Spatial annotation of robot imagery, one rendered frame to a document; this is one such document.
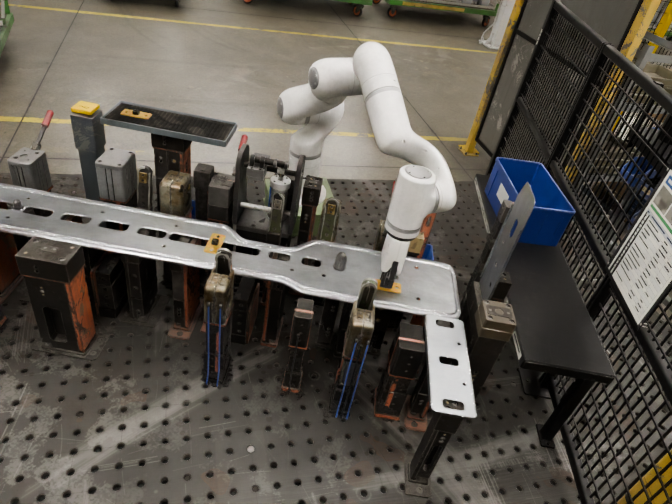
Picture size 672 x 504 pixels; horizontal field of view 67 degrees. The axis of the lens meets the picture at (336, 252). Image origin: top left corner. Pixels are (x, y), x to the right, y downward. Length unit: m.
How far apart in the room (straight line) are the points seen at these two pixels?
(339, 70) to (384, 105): 0.24
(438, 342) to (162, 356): 0.76
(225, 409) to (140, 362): 0.28
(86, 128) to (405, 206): 1.02
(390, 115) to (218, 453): 0.90
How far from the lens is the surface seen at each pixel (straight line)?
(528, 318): 1.39
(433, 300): 1.37
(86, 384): 1.51
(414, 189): 1.14
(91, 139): 1.76
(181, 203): 1.52
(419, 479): 1.38
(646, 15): 3.39
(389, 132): 1.21
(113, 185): 1.58
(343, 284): 1.33
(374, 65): 1.29
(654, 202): 1.38
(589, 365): 1.36
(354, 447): 1.39
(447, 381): 1.19
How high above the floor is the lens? 1.87
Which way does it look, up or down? 37 degrees down
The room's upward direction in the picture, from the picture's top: 12 degrees clockwise
